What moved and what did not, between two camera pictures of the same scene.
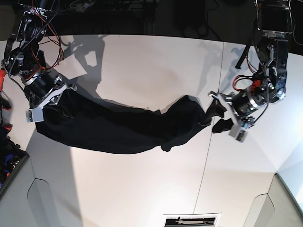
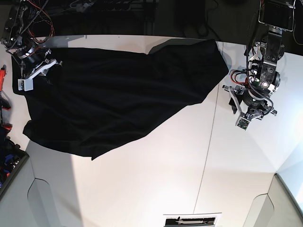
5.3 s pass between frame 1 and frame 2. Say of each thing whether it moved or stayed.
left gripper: moved
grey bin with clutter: stayed
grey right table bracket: stayed
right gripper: moved
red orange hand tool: stayed
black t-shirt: moved
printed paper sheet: stayed
